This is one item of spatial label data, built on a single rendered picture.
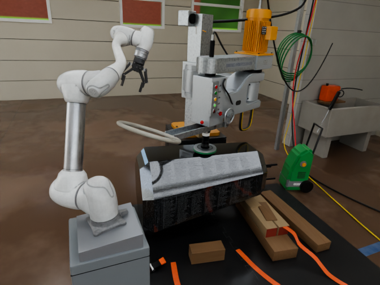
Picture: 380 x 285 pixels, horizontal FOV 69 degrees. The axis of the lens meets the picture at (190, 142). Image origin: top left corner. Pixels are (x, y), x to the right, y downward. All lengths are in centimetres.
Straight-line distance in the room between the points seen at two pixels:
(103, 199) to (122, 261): 34
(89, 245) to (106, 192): 27
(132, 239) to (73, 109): 76
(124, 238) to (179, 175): 105
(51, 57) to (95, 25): 140
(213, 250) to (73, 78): 178
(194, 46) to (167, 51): 554
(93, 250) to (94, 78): 87
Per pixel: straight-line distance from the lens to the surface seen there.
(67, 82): 164
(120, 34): 199
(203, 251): 257
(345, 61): 574
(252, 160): 275
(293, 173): 380
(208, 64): 231
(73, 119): 163
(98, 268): 163
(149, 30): 199
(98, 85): 151
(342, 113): 500
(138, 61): 196
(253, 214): 296
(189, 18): 314
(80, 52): 829
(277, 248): 277
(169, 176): 243
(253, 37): 286
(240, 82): 271
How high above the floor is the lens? 189
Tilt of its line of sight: 22 degrees down
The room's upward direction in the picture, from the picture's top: 3 degrees clockwise
